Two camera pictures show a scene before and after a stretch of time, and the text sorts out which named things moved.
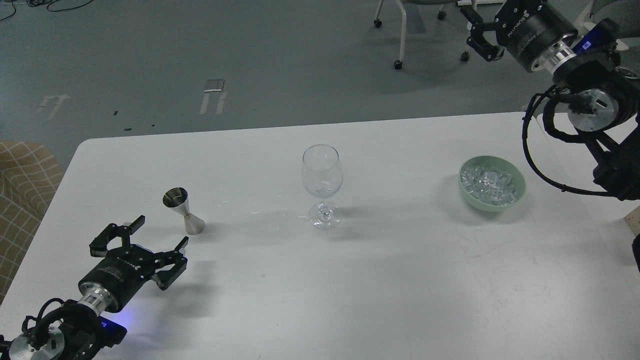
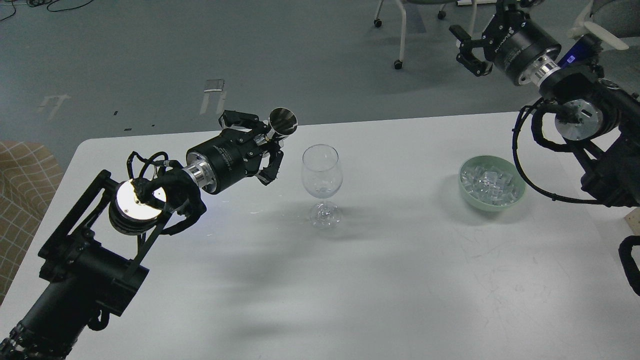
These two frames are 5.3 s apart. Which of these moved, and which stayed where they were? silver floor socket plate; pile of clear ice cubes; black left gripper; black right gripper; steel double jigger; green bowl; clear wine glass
Moved: steel double jigger; black right gripper; black left gripper
Stayed: green bowl; silver floor socket plate; clear wine glass; pile of clear ice cubes
